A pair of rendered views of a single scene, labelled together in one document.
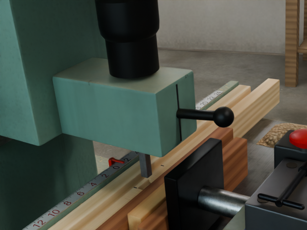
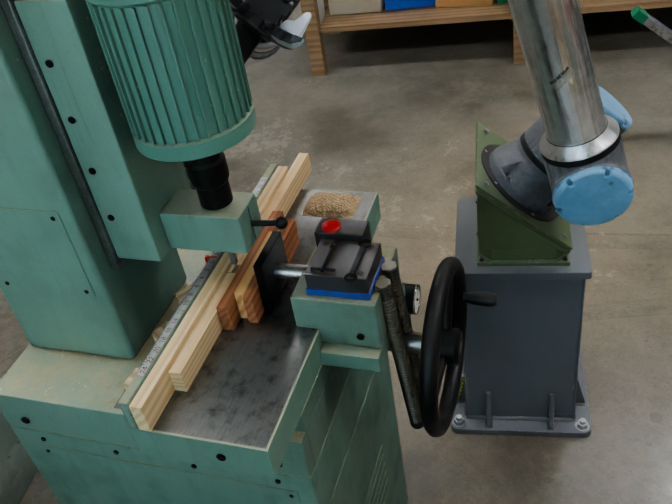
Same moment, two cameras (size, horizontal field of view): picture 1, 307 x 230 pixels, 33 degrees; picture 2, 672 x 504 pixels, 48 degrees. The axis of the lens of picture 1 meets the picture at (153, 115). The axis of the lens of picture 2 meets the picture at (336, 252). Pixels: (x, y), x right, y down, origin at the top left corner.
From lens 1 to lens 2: 69 cm
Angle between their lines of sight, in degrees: 19
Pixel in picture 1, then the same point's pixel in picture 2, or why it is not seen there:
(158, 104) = (240, 224)
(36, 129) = (157, 251)
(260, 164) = (306, 232)
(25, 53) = (143, 206)
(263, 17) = not seen: outside the picture
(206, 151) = (273, 242)
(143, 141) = (234, 246)
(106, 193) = (213, 281)
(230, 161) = (287, 239)
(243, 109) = (286, 190)
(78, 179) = (169, 269)
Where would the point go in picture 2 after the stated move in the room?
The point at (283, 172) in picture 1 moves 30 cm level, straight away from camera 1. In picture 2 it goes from (321, 249) to (309, 150)
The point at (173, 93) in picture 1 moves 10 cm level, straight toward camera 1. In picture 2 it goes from (247, 213) to (262, 250)
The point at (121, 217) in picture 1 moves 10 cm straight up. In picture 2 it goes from (229, 295) to (214, 245)
